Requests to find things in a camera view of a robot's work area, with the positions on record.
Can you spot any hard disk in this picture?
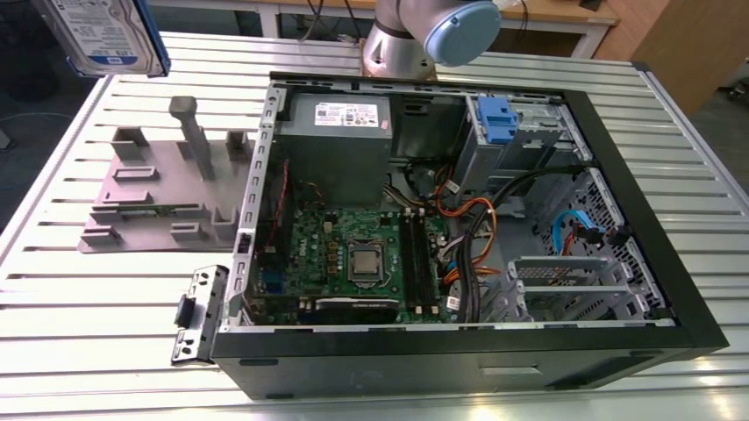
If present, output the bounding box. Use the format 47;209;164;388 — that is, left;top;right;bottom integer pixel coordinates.
33;0;174;80

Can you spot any CPU socket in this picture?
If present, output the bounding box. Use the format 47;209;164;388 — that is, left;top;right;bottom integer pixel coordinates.
344;238;392;289

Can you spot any green motherboard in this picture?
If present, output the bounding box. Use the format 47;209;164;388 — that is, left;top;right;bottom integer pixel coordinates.
250;208;463;325

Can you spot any silver CPU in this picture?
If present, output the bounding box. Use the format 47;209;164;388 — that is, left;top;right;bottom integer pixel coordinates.
352;250;384;276

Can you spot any grey power supply unit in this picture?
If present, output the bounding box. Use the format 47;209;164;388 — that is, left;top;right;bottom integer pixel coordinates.
273;94;393;210

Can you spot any black RAM slot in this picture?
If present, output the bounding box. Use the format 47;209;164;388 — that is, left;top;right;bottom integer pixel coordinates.
399;208;423;315
415;208;440;315

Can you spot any black graphics card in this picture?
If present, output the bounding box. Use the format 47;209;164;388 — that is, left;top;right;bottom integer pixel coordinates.
297;296;404;325

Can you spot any blue plastic drive latch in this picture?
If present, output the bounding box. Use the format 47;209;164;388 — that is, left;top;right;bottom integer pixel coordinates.
476;96;519;146

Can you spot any metal optical drive cage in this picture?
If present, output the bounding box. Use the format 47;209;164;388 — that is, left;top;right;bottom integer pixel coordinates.
452;94;590;194

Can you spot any grey parts rack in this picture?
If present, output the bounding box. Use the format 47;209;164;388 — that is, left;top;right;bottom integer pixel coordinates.
74;95;258;255

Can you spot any black open PC case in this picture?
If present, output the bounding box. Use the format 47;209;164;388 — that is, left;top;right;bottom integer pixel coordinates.
209;69;732;401

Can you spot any green RAM stick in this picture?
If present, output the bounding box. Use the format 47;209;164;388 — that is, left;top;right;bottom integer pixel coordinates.
116;205;176;217

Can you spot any wooden cabinet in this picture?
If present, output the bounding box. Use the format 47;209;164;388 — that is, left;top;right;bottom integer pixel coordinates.
592;0;749;118

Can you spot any thin coloured wire bundle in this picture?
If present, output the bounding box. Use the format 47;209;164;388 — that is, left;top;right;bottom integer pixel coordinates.
294;180;327;208

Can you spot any thin red wire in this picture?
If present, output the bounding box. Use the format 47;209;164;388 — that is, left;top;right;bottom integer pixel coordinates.
261;160;290;253

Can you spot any orange yellow wire bundle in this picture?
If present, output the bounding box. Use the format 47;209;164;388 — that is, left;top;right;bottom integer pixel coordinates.
437;196;501;286

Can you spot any black cable bundle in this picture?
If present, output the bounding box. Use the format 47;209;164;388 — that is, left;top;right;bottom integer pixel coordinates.
455;166;586;324

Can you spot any blue wire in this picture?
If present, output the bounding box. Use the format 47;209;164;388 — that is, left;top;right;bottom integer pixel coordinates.
548;209;603;255

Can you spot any metal slot retention bracket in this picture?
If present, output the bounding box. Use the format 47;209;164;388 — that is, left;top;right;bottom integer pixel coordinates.
169;264;230;367

